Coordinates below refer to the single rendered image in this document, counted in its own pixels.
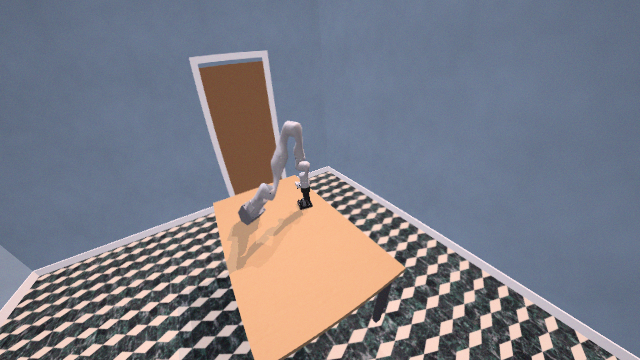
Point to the black knob box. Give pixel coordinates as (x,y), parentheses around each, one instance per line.
(304,207)

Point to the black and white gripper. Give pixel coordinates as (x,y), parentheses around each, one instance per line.
(305,189)

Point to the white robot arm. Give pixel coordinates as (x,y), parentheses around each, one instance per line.
(278,163)

